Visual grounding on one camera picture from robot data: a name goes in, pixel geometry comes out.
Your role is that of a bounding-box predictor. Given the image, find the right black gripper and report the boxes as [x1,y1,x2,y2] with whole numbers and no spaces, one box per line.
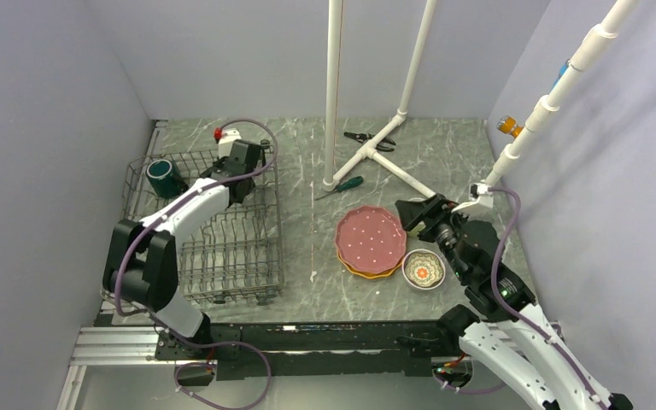
[396,192,472,281]

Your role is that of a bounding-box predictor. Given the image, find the patterned floral bowl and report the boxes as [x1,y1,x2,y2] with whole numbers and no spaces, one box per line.
[401,249,447,290]

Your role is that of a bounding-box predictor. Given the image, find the dark green mug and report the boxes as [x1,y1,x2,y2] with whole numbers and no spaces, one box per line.
[146,159,189,199]

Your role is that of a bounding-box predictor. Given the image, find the cream yellow-green cup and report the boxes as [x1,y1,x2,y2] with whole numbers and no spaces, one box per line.
[407,197,425,238]

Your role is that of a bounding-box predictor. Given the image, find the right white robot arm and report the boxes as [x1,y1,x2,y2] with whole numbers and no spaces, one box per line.
[395,194,634,409]

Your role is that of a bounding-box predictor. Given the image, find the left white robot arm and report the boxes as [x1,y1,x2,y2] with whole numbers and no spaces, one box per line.
[102,139,274,359]

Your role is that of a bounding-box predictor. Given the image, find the pink dotted plate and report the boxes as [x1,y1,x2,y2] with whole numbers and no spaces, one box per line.
[334,206,407,273]

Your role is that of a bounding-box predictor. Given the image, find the yellow plate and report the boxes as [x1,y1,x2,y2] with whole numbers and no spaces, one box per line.
[337,253,403,280]

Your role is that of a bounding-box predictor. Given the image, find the black pliers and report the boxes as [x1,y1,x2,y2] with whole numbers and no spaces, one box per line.
[343,132,396,152]

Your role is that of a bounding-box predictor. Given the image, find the white PVC diagonal pipe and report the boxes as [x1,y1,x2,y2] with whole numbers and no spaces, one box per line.
[483,0,637,190]

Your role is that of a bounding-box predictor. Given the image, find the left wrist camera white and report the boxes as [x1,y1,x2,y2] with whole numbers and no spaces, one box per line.
[214,127,242,159]

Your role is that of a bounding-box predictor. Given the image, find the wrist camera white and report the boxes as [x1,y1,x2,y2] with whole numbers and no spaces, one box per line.
[452,182,494,218]
[214,127,242,159]

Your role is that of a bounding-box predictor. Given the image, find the green handled screwdriver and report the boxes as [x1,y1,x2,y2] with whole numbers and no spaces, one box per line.
[314,176,364,201]

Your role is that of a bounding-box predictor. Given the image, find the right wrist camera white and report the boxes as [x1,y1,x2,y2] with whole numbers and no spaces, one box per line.
[452,182,494,218]

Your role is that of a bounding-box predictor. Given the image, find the grey wire dish rack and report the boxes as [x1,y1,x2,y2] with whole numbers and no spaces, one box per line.
[116,140,284,305]

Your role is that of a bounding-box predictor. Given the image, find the white PVC pipe frame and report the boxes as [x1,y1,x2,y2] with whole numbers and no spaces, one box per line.
[322,0,436,198]

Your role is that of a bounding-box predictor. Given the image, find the orange yellow wall fitting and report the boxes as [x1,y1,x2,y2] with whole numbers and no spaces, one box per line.
[496,115,524,138]

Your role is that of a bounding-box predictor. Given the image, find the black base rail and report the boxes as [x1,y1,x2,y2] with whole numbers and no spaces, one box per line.
[155,320,462,381]

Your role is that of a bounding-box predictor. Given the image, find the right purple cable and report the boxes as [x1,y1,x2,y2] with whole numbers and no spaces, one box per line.
[432,186,609,410]

